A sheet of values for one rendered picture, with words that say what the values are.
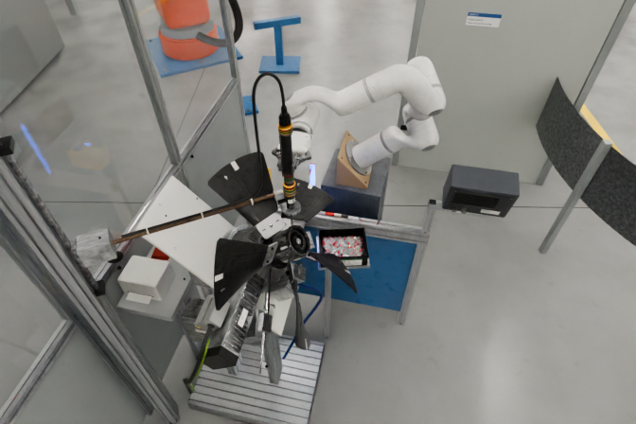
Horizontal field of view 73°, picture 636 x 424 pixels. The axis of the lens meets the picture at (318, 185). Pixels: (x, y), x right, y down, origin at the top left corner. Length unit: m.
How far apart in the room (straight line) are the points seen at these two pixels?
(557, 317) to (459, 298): 0.58
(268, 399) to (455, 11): 2.50
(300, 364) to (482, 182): 1.40
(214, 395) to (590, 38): 2.99
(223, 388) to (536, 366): 1.72
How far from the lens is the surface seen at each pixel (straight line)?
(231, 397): 2.50
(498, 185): 1.80
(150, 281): 1.83
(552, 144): 3.19
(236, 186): 1.50
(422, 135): 1.90
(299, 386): 2.48
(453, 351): 2.75
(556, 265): 3.34
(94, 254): 1.43
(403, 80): 1.45
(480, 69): 3.18
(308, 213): 1.64
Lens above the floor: 2.40
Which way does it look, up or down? 44 degrees down
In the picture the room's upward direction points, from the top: straight up
